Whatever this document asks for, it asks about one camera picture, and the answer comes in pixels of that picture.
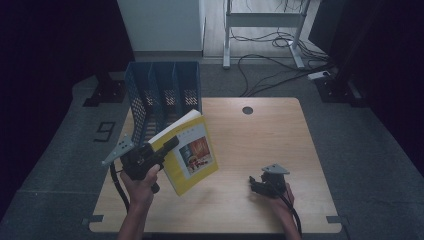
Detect blue file rack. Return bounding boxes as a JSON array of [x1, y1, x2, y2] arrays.
[[123, 60, 203, 148]]

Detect dark stand base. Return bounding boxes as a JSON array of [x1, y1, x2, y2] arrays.
[[82, 71, 128, 108], [314, 65, 367, 105]]

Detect white metal desk frame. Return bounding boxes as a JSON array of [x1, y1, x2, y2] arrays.
[[222, 0, 313, 70]]

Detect black floor cables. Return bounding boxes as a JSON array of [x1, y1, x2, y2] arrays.
[[229, 0, 335, 98]]

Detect yellow book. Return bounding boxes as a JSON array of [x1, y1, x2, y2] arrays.
[[147, 108, 220, 197]]

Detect dark curtain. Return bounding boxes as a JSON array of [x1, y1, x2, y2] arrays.
[[308, 0, 424, 178], [0, 0, 135, 221]]

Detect person's left hand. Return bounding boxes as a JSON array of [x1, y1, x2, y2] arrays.
[[119, 163, 162, 210]]

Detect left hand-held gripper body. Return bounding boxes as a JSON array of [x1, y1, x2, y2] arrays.
[[101, 133, 167, 195]]

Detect white cabinet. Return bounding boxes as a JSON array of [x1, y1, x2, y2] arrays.
[[116, 0, 207, 53]]

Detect person's right hand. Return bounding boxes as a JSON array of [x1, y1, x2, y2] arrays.
[[264, 182, 297, 219]]

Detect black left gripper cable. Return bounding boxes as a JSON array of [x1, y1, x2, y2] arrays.
[[109, 161, 131, 214]]

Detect white power strip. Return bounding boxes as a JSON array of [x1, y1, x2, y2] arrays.
[[306, 70, 331, 81]]

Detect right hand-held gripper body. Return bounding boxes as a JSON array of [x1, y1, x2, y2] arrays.
[[256, 162, 291, 200]]

